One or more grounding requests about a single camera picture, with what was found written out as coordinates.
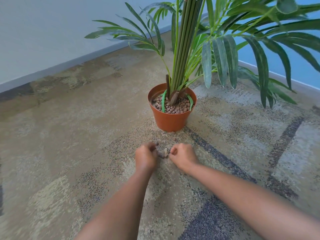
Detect person's left hand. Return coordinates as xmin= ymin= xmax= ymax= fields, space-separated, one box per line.
xmin=135 ymin=142 xmax=159 ymax=172

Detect person's right hand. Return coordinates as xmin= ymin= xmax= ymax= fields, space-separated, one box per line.
xmin=169 ymin=143 xmax=200 ymax=174

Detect person's left forearm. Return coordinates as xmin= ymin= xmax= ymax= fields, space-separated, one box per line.
xmin=74 ymin=167 xmax=156 ymax=240

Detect person's right forearm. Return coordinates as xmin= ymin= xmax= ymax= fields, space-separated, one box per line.
xmin=184 ymin=162 xmax=320 ymax=240

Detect spilled brown clay pebbles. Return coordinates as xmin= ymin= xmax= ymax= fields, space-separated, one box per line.
xmin=155 ymin=131 xmax=178 ymax=159

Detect terracotta plastic plant pot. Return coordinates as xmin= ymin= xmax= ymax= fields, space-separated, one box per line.
xmin=148 ymin=83 xmax=197 ymax=133

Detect brown clay pebbles in pot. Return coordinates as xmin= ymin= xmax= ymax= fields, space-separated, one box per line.
xmin=151 ymin=93 xmax=193 ymax=114

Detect artificial green palm plant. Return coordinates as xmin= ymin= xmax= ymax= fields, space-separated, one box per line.
xmin=84 ymin=0 xmax=320 ymax=109

